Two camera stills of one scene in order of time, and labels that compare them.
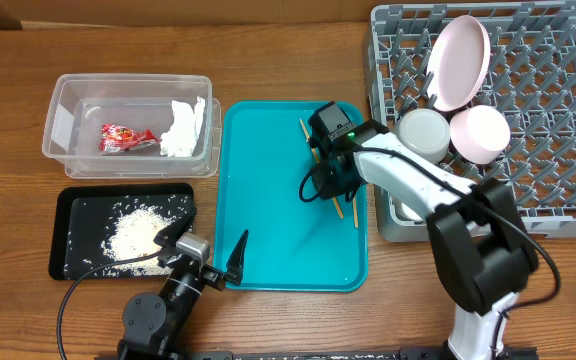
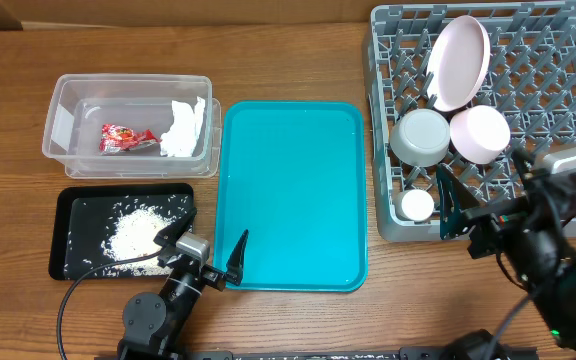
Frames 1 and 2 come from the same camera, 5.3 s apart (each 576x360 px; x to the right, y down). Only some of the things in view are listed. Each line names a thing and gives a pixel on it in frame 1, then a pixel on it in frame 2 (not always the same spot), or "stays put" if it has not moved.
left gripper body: [210, 276] stays put
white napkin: [178, 141] stays put
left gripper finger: [169, 233] stays put
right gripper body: [334, 182] -> [493, 224]
